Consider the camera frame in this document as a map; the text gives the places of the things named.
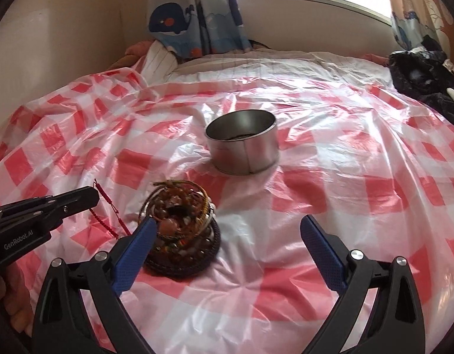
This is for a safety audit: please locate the red cord bracelet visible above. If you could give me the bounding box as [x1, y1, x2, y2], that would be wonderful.
[88, 178, 132, 240]

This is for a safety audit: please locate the whale print curtain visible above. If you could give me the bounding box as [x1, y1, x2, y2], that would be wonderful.
[144, 0, 252, 60]
[381, 0, 454, 68]

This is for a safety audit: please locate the white striped pillow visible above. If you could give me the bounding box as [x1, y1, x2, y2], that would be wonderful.
[142, 40, 180, 83]

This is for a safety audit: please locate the black puffer jacket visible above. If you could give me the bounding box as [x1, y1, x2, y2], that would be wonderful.
[388, 36, 454, 134]

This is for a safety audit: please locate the white grid duvet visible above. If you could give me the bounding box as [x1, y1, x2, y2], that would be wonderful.
[174, 49, 390, 76]

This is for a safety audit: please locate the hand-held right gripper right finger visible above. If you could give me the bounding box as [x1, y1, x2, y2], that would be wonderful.
[301, 214, 426, 354]

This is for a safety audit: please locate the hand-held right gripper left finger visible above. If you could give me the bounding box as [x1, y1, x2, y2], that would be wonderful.
[31, 217, 157, 354]

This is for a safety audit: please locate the person's left hand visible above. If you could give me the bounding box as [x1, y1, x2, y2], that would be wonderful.
[0, 262, 33, 334]

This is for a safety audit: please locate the round silver metal tin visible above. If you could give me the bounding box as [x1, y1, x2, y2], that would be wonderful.
[205, 109, 279, 175]

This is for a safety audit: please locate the red white checked plastic sheet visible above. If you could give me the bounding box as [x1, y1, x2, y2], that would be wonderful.
[0, 52, 454, 354]

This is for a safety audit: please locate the pile of mixed bracelets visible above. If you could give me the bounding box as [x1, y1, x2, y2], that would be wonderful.
[138, 179, 222, 279]

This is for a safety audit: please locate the pink plush toy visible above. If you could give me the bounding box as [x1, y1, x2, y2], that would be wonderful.
[109, 40, 154, 71]

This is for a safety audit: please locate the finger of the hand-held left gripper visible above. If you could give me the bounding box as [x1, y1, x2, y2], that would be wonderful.
[0, 186, 101, 235]

